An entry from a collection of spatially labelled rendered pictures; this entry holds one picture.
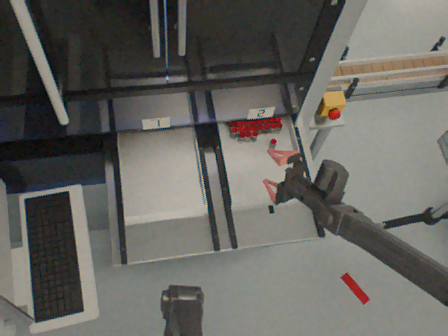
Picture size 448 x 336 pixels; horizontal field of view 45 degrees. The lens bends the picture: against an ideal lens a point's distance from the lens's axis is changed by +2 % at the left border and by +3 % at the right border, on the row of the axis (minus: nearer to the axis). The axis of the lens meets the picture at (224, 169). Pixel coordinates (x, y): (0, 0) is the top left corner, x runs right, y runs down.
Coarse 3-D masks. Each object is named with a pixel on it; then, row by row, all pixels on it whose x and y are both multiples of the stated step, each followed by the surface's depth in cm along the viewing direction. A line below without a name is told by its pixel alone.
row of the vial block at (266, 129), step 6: (252, 126) 179; (258, 126) 179; (264, 126) 179; (270, 126) 180; (276, 126) 180; (234, 132) 177; (240, 132) 178; (252, 132) 179; (258, 132) 180; (264, 132) 181; (270, 132) 182; (276, 132) 182; (234, 138) 181
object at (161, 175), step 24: (120, 144) 177; (144, 144) 178; (168, 144) 178; (192, 144) 179; (120, 168) 169; (144, 168) 174; (168, 168) 175; (192, 168) 175; (144, 192) 170; (168, 192) 171; (192, 192) 172; (144, 216) 165
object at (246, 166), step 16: (224, 128) 183; (288, 128) 185; (224, 144) 180; (240, 144) 181; (256, 144) 181; (288, 144) 182; (224, 160) 174; (240, 160) 178; (256, 160) 179; (272, 160) 179; (240, 176) 176; (256, 176) 176; (272, 176) 177; (304, 176) 175; (240, 192) 173; (256, 192) 174
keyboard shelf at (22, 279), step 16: (48, 192) 176; (80, 192) 177; (80, 208) 174; (80, 224) 172; (80, 240) 170; (16, 256) 167; (80, 256) 168; (16, 272) 165; (80, 272) 165; (16, 288) 162; (96, 288) 165; (16, 304) 161; (32, 304) 160; (96, 304) 162; (64, 320) 159; (80, 320) 160
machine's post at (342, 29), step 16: (352, 0) 129; (352, 16) 134; (336, 32) 139; (352, 32) 140; (336, 48) 146; (320, 64) 151; (336, 64) 153; (320, 80) 159; (320, 96) 168; (304, 112) 175; (304, 128) 186
